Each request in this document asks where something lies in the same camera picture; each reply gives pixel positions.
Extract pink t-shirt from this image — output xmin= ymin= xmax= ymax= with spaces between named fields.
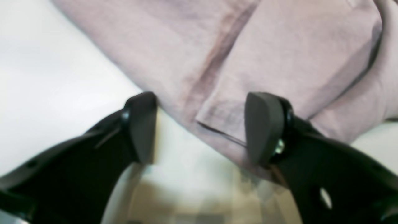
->
xmin=53 ymin=0 xmax=397 ymax=178

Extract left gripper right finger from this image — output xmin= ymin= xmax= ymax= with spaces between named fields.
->
xmin=244 ymin=92 xmax=398 ymax=224

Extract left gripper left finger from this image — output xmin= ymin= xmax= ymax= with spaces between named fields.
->
xmin=0 ymin=92 xmax=158 ymax=224

